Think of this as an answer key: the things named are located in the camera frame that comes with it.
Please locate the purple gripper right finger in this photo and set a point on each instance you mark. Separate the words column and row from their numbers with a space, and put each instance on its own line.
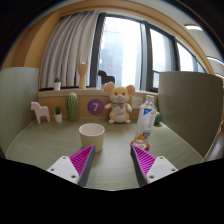
column 148, row 167

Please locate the pink wooden horse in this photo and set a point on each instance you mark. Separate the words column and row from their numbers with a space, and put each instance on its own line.
column 40, row 111

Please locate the grey curtain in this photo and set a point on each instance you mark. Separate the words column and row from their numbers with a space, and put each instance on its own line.
column 72, row 38

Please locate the red round coaster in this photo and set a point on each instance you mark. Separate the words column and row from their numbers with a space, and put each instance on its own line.
column 141, row 144

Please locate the black horse figurine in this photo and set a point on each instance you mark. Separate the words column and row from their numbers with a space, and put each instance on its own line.
column 105, row 78

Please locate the white wall socket left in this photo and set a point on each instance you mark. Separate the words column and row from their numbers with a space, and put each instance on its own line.
column 137, row 102

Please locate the purple number seven sign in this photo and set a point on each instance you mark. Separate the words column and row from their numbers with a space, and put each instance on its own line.
column 95, row 106

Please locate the wooden hand model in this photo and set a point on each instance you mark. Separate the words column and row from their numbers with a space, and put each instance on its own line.
column 82, row 71

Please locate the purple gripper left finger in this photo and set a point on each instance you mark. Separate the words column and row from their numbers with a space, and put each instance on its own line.
column 75, row 168

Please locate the right green partition panel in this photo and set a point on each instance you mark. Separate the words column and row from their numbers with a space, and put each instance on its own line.
column 191, row 105

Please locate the clear plastic water bottle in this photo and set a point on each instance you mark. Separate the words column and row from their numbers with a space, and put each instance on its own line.
column 146, row 119

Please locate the small potted plant on desk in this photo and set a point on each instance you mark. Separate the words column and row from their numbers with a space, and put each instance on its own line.
column 58, row 114

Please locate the cream paper cup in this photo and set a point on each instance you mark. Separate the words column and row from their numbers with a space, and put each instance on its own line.
column 92, row 134

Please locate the small potted plant on sill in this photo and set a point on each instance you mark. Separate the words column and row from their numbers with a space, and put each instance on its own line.
column 57, row 84

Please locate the green watermelon ball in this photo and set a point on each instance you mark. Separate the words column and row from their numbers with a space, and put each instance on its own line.
column 157, row 118

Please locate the left green partition panel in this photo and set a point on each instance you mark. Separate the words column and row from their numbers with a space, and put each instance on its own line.
column 18, row 88

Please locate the plush mouse toy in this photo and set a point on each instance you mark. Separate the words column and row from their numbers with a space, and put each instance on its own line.
column 119, row 106

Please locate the green partition panel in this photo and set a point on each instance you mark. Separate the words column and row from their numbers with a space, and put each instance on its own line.
column 18, row 88
column 191, row 105

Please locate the green ceramic cactus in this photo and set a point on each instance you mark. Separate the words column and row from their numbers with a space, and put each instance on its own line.
column 71, row 103

